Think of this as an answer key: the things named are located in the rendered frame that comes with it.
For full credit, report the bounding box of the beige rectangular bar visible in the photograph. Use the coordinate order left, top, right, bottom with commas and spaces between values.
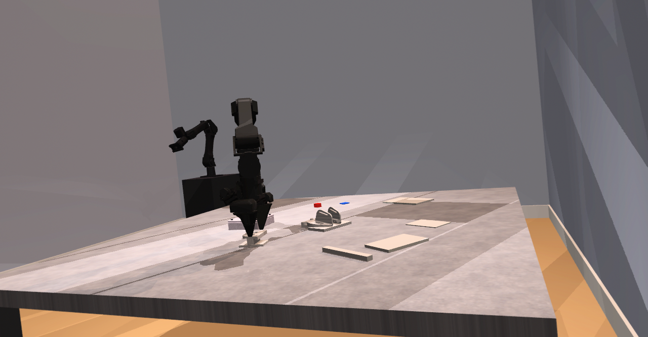
322, 246, 373, 261

